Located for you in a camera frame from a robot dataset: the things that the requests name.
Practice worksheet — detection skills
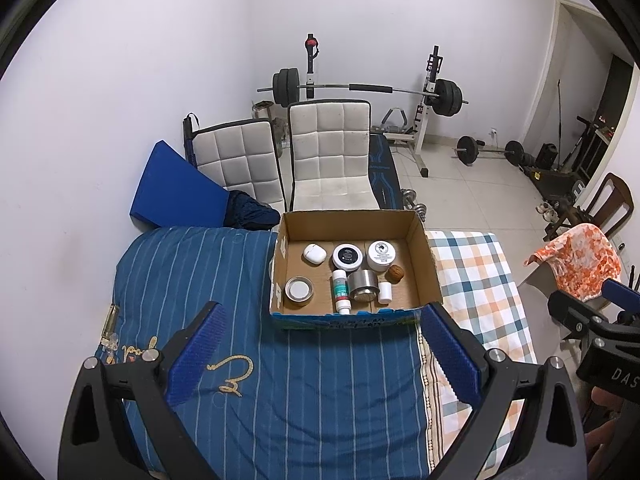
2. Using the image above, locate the orange floral cloth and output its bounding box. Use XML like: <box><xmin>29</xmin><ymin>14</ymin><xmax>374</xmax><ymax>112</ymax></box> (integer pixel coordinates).
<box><xmin>523</xmin><ymin>223</ymin><xmax>622</xmax><ymax>303</ymax></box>

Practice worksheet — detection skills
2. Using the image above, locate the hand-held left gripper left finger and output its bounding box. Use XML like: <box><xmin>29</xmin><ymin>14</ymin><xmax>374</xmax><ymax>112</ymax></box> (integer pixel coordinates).
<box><xmin>59</xmin><ymin>301</ymin><xmax>229</xmax><ymax>480</ymax></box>

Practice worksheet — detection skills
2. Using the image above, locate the plaid blanket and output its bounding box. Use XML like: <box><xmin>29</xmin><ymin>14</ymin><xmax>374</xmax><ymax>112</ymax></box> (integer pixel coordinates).
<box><xmin>415</xmin><ymin>230</ymin><xmax>538</xmax><ymax>466</ymax></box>

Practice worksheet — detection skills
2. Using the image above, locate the round tin with white inside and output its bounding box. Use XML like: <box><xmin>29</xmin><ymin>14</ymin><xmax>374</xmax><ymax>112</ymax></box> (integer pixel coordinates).
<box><xmin>284</xmin><ymin>276</ymin><xmax>315</xmax><ymax>305</ymax></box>

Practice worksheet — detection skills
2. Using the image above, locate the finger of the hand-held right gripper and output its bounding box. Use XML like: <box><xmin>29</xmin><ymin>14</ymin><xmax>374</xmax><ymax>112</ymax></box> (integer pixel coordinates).
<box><xmin>547</xmin><ymin>290</ymin><xmax>621</xmax><ymax>342</ymax></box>
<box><xmin>601</xmin><ymin>277</ymin><xmax>640</xmax><ymax>323</ymax></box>

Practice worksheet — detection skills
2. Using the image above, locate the white bottle with teal label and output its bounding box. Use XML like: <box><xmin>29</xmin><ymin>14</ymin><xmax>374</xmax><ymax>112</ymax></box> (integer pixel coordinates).
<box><xmin>332</xmin><ymin>269</ymin><xmax>351</xmax><ymax>315</ymax></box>

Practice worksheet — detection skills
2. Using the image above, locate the dark blue cloth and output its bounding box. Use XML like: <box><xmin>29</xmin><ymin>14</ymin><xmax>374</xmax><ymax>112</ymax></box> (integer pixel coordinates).
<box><xmin>225</xmin><ymin>190</ymin><xmax>282</xmax><ymax>233</ymax></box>

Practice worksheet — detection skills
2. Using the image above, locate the blue striped blanket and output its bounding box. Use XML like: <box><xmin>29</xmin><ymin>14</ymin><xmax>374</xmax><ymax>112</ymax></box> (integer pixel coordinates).
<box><xmin>92</xmin><ymin>226</ymin><xmax>436</xmax><ymax>480</ymax></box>

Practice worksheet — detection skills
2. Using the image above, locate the white padded chair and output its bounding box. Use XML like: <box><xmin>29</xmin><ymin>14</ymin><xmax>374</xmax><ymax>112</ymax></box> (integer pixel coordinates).
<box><xmin>191</xmin><ymin>117</ymin><xmax>287</xmax><ymax>213</ymax></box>
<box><xmin>287</xmin><ymin>100</ymin><xmax>381</xmax><ymax>212</ymax></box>

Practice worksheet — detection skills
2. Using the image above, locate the stack of black weight plates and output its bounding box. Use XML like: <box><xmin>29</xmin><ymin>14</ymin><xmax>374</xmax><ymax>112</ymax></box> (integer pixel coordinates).
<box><xmin>520</xmin><ymin>142</ymin><xmax>560</xmax><ymax>171</ymax></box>

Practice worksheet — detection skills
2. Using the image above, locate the person's right hand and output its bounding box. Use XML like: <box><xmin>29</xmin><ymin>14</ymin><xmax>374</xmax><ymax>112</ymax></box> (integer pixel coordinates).
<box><xmin>582</xmin><ymin>385</ymin><xmax>640</xmax><ymax>480</ymax></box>

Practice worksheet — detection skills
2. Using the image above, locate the blue and black pump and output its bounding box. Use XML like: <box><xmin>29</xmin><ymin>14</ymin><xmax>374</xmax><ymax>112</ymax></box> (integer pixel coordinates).
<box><xmin>182</xmin><ymin>114</ymin><xmax>202</xmax><ymax>166</ymax></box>

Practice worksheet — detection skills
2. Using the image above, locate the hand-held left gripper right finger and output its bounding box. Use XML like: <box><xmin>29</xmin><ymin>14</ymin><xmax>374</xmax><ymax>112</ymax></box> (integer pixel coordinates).
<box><xmin>420</xmin><ymin>302</ymin><xmax>589</xmax><ymax>480</ymax></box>

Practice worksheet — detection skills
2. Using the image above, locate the white jar with black print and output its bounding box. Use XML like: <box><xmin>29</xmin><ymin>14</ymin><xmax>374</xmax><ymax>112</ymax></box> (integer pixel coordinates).
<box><xmin>366</xmin><ymin>240</ymin><xmax>397</xmax><ymax>271</ymax></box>

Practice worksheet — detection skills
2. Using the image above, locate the cardboard box with blue print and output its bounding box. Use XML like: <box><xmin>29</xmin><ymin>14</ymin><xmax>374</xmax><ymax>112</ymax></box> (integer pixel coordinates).
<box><xmin>269</xmin><ymin>209</ymin><xmax>445</xmax><ymax>331</ymax></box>

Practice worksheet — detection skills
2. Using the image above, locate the silver round metal tin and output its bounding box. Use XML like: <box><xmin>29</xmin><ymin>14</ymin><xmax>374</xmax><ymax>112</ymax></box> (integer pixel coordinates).
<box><xmin>347</xmin><ymin>269</ymin><xmax>382</xmax><ymax>303</ymax></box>

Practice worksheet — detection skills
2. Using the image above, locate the black scooter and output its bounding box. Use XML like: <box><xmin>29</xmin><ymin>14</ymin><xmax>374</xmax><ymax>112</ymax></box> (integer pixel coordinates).
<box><xmin>565</xmin><ymin>116</ymin><xmax>608</xmax><ymax>171</ymax></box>

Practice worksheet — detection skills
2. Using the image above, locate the black weight bench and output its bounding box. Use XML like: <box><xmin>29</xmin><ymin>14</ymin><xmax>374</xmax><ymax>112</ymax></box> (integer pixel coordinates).
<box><xmin>369</xmin><ymin>132</ymin><xmax>405</xmax><ymax>211</ymax></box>

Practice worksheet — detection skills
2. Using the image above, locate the white barbell rack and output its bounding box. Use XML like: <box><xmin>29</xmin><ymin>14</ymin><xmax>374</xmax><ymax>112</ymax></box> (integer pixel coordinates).
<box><xmin>300</xmin><ymin>33</ymin><xmax>446</xmax><ymax>179</ymax></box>

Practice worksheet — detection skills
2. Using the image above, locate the wooden chair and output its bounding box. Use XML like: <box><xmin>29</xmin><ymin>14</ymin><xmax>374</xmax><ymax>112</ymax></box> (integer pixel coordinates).
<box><xmin>542</xmin><ymin>172</ymin><xmax>635</xmax><ymax>246</ymax></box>

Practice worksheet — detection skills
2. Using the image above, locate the blue foam wedge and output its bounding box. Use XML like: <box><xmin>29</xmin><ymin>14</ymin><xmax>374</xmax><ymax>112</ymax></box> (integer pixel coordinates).
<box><xmin>129</xmin><ymin>141</ymin><xmax>236</xmax><ymax>228</ymax></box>

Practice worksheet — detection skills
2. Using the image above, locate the short barbell with black plates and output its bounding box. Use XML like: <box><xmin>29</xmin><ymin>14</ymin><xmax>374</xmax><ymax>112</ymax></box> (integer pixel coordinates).
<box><xmin>452</xmin><ymin>135</ymin><xmax>526</xmax><ymax>167</ymax></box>

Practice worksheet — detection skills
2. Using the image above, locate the black lid jar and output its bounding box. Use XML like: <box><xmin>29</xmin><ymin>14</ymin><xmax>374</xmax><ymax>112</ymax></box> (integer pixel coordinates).
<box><xmin>332</xmin><ymin>242</ymin><xmax>365</xmax><ymax>269</ymax></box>

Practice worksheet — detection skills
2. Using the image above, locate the grey triangular handle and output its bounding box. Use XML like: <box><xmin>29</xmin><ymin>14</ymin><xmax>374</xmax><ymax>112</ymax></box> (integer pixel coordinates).
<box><xmin>381</xmin><ymin>107</ymin><xmax>408</xmax><ymax>133</ymax></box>

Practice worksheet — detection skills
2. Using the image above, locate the long barbell with black plates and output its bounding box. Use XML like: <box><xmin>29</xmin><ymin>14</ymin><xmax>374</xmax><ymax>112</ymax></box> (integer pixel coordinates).
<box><xmin>257</xmin><ymin>69</ymin><xmax>469</xmax><ymax>118</ymax></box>

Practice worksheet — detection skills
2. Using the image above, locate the chrome dumbbell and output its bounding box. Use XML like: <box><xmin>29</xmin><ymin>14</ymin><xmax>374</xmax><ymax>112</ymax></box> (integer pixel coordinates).
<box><xmin>401</xmin><ymin>188</ymin><xmax>428</xmax><ymax>221</ymax></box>

